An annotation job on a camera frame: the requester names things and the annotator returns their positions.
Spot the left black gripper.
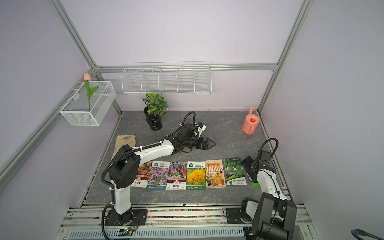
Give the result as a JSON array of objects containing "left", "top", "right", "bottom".
[{"left": 184, "top": 136, "right": 216, "bottom": 151}]

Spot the green seed packet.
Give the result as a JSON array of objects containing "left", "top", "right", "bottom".
[{"left": 247, "top": 172, "right": 261, "bottom": 189}]

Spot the sunflower seed packet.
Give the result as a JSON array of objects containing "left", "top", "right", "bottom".
[{"left": 186, "top": 161, "right": 206, "bottom": 191}]

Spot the white text seed packet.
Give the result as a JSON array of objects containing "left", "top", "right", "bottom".
[{"left": 223, "top": 157, "right": 247, "bottom": 186}]

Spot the white orange-print seed packet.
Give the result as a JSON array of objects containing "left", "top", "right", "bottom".
[{"left": 205, "top": 160, "right": 226, "bottom": 189}]

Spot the pink chrysanthemum seed packet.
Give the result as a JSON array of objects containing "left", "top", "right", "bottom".
[{"left": 166, "top": 162, "right": 187, "bottom": 190}]

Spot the purple flower seed packet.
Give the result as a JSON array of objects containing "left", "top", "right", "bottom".
[{"left": 147, "top": 161, "right": 171, "bottom": 190}]

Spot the orange marigold seed packet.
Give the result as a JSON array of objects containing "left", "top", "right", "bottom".
[{"left": 132, "top": 161, "right": 153, "bottom": 189}]

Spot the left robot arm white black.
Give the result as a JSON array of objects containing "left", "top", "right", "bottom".
[{"left": 101, "top": 112, "right": 216, "bottom": 221}]

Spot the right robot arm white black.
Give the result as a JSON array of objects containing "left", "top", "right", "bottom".
[{"left": 241, "top": 138, "right": 297, "bottom": 240}]

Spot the pink watering can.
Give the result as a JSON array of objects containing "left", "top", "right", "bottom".
[{"left": 242, "top": 107, "right": 260, "bottom": 136}]

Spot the green potted plant black pot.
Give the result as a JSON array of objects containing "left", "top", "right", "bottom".
[{"left": 142, "top": 93, "right": 169, "bottom": 131}]

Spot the beige work glove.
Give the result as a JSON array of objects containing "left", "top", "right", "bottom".
[{"left": 111, "top": 135, "right": 136, "bottom": 160}]

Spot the pink artificial tulip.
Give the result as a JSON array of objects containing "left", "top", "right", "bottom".
[{"left": 84, "top": 73, "right": 99, "bottom": 112}]

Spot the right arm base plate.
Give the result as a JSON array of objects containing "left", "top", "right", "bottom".
[{"left": 224, "top": 208, "right": 253, "bottom": 224}]

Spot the white wire wall shelf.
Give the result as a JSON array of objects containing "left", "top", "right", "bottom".
[{"left": 122, "top": 62, "right": 212, "bottom": 94}]

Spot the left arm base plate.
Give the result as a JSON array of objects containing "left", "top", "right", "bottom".
[{"left": 105, "top": 209, "right": 148, "bottom": 226}]

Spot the white mesh wall basket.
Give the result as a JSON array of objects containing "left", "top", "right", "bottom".
[{"left": 60, "top": 81, "right": 117, "bottom": 126}]

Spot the aluminium front rail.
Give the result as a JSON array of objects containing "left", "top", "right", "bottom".
[{"left": 59, "top": 204, "right": 313, "bottom": 232}]

